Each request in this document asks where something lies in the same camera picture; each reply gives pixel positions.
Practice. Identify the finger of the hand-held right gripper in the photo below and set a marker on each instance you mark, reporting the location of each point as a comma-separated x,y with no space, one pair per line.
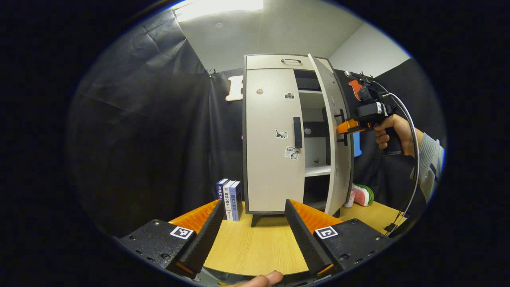
348,126

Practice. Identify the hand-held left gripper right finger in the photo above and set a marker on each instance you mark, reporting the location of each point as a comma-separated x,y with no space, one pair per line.
305,239

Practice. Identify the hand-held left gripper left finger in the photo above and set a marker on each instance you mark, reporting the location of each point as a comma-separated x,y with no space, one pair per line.
203,239

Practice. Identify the beige double-door shoe cabinet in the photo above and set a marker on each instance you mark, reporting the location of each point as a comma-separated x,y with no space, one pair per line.
314,151

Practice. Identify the beige shoe cabinet door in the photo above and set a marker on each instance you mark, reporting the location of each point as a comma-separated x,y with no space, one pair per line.
271,167
338,167

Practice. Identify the beige cabinet drawer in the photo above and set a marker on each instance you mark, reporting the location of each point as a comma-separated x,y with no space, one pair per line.
271,62

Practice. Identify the small metal clip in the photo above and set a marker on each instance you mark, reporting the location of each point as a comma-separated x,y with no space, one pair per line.
364,74
212,73

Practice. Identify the white spine book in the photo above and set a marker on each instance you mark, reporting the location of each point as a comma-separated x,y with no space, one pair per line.
228,199

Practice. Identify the light blue book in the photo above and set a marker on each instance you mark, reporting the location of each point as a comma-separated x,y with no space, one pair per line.
236,203

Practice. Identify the small pink bottle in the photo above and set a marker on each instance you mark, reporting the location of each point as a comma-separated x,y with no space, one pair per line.
350,200

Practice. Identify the toy watermelon slice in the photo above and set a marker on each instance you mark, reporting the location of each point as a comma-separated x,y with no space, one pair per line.
363,196

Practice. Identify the black backdrop cloth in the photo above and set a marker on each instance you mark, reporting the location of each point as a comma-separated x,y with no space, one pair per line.
139,139

